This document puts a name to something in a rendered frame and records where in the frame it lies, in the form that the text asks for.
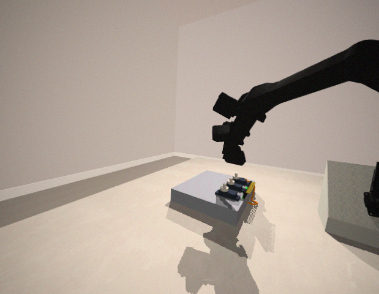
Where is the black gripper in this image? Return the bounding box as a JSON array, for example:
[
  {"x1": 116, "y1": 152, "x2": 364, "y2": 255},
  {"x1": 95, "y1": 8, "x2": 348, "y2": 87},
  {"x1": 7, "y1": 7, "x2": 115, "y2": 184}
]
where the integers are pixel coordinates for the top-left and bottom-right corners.
[{"x1": 222, "y1": 121, "x2": 250, "y2": 166}]

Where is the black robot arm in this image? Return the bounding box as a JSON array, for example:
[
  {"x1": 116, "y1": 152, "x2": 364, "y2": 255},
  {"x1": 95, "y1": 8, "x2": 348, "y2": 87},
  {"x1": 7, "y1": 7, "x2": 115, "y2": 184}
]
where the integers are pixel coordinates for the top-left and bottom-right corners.
[{"x1": 212, "y1": 39, "x2": 379, "y2": 217}]

